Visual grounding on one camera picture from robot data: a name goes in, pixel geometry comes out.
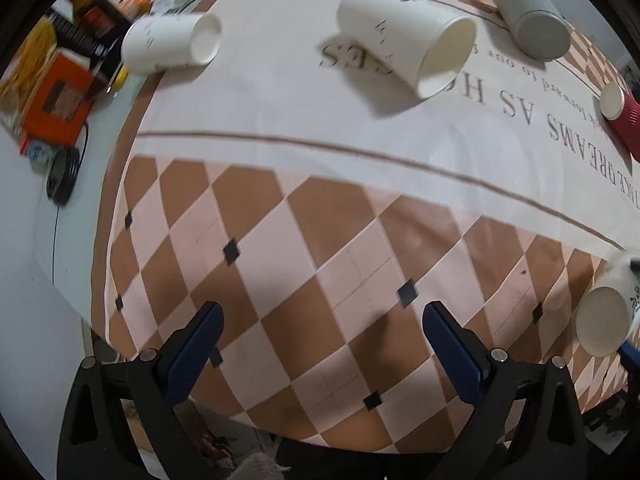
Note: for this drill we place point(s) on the black smartphone yellow case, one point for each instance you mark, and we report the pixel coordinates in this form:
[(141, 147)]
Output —
[(112, 74)]

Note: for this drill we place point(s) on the yellow plastic bag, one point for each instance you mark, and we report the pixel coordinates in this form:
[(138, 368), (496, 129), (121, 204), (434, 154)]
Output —
[(24, 73)]

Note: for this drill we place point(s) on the grey ribbed mug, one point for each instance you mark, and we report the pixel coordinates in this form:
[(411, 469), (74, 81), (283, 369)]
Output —
[(537, 27)]

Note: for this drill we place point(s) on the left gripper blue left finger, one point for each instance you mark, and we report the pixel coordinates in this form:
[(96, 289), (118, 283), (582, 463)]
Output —
[(190, 348)]

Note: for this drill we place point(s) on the checkered brown pink tablecloth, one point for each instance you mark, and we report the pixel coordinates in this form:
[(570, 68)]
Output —
[(301, 185)]

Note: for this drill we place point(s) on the white paper cup lying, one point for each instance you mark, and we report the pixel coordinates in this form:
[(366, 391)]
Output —
[(157, 43), (423, 43)]

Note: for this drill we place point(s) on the small blue white packet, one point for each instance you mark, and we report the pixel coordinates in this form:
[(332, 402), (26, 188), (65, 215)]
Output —
[(38, 152)]

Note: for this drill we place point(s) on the black box behind bottle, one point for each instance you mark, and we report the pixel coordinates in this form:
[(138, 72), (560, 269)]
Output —
[(72, 37)]

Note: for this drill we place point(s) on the white paper cup lying centre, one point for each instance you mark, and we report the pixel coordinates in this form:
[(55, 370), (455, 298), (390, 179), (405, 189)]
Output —
[(423, 43)]

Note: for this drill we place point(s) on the black round lid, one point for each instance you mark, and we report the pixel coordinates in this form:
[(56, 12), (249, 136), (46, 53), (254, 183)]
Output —
[(62, 175)]

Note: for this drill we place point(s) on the white paper cup lying left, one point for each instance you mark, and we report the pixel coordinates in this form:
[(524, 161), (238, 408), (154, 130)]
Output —
[(157, 43)]

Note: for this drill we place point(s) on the orange gift box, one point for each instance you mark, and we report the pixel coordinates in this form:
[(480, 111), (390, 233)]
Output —
[(60, 103)]

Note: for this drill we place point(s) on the white paper cup with print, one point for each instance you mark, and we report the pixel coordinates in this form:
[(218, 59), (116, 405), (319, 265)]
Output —
[(608, 314)]

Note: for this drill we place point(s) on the dark wine bottle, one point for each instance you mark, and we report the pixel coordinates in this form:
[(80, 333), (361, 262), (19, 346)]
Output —
[(101, 19)]

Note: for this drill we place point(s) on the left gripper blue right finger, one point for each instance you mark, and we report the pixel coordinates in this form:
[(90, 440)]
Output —
[(463, 356)]

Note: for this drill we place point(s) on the red paper cup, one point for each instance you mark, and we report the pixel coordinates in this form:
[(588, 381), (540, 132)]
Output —
[(621, 111)]

